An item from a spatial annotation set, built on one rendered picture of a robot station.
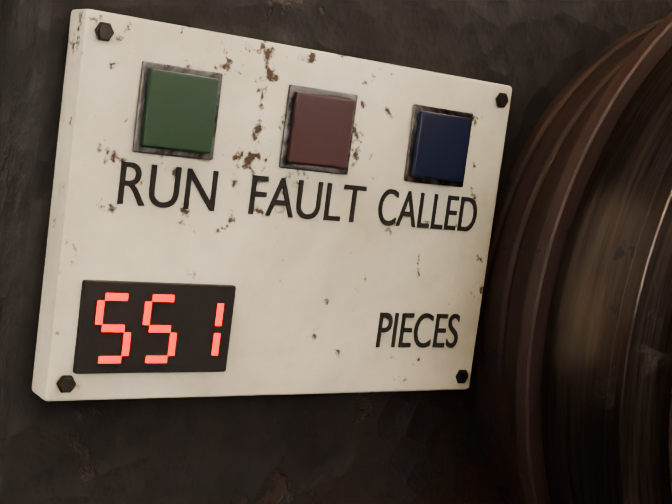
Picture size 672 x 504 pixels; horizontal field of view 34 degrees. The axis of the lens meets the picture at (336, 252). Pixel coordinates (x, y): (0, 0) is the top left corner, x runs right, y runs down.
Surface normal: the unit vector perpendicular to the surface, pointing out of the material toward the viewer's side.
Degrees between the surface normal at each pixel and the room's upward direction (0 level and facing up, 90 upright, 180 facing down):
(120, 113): 90
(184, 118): 90
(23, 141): 90
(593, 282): 82
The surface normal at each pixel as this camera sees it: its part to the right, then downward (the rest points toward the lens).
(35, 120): -0.55, 0.01
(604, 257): -0.79, -0.22
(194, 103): 0.55, 0.16
